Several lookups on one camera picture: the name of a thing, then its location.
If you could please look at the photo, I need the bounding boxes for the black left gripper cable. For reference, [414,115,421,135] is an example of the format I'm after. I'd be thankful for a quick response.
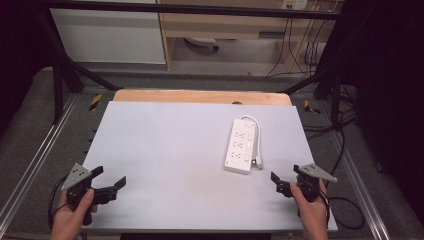
[47,175,69,232]

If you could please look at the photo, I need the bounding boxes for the light wooden desk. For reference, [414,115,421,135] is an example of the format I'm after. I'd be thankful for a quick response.
[155,0,338,73]

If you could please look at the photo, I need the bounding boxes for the white cabinet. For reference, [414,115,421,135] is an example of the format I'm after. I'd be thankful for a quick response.
[49,7,167,65]

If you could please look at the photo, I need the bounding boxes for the white power strip cable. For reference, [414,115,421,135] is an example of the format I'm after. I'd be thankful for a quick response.
[239,114,264,170]

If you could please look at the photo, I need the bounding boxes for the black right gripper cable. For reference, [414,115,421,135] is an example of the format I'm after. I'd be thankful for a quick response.
[319,189,366,231]

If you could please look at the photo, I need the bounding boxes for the person's right hand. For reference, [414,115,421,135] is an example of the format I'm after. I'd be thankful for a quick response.
[289,179,331,240]

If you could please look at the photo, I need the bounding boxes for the white wall socket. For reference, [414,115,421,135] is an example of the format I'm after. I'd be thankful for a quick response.
[281,0,309,11]

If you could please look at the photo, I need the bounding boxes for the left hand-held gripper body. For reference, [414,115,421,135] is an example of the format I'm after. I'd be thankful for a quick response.
[60,162,118,211]

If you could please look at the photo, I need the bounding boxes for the wooden board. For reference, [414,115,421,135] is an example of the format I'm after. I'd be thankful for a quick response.
[112,88,293,107]

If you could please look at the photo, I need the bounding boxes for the white device under desk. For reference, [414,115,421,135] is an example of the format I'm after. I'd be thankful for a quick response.
[184,36,221,52]

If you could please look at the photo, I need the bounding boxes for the black curtain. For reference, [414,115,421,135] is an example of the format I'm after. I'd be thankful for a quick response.
[0,0,56,134]
[333,0,424,219]

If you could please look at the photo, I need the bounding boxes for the black metal frame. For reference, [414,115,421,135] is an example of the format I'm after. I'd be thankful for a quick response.
[32,0,348,126]

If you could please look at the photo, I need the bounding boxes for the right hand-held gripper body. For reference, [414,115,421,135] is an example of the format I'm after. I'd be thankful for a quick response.
[275,162,338,204]

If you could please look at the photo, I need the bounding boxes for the black hanging cables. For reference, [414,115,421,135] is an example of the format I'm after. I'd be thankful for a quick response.
[265,17,322,78]

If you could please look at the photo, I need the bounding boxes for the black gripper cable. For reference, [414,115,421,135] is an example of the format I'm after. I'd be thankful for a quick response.
[319,189,366,231]
[47,175,69,232]

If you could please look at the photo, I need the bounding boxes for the yellow hanging cable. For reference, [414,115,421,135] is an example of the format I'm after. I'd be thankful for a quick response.
[290,9,322,73]

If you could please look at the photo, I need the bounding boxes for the yellow black tape strip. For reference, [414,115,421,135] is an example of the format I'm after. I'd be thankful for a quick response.
[303,99,322,115]
[88,93,103,112]

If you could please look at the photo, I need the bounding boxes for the aluminium rail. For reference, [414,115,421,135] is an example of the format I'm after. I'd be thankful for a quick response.
[0,94,80,222]
[327,132,392,240]

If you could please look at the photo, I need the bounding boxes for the white power strip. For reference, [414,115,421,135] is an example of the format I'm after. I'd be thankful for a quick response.
[223,117,257,175]

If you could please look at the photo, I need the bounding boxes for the person's left hand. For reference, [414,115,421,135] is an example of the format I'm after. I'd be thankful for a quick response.
[49,188,100,240]

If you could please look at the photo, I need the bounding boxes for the black floor cables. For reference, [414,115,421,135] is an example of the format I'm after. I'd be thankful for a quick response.
[300,84,360,178]

